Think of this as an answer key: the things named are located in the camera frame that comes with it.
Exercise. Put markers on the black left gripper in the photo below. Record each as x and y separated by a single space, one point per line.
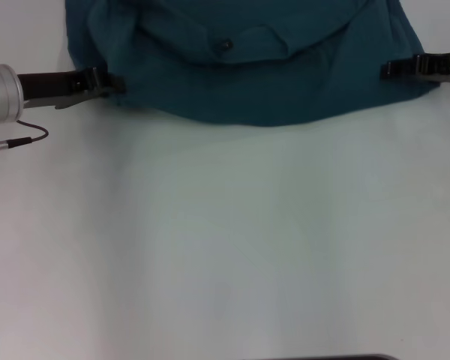
52 88

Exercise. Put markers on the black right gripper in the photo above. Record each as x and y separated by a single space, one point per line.
442 67

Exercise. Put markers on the teal t-shirt with beige print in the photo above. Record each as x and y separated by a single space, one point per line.
247 75

